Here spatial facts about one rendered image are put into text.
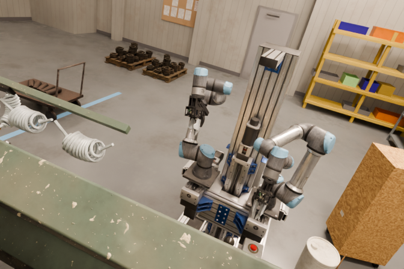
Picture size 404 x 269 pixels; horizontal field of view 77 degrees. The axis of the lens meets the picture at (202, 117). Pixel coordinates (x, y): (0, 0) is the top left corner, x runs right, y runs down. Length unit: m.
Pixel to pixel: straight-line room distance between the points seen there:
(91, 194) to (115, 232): 0.09
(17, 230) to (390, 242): 3.14
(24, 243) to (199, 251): 0.49
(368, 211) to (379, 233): 0.32
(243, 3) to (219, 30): 1.05
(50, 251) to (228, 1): 8.02
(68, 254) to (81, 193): 0.26
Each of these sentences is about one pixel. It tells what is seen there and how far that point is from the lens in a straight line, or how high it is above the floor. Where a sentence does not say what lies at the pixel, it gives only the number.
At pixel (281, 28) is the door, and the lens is 7.98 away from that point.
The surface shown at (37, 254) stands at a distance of 0.81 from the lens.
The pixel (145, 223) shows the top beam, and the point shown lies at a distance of 0.49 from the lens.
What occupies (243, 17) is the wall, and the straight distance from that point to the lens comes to 8.24.
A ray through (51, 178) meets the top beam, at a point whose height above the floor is 1.89.
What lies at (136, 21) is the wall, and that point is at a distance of 9.97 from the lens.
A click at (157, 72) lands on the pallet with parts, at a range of 6.76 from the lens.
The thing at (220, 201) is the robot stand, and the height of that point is 0.92.
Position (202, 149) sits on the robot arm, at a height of 1.27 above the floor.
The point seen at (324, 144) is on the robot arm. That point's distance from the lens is 1.63.
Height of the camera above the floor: 2.27
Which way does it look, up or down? 26 degrees down
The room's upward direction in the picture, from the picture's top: 12 degrees clockwise
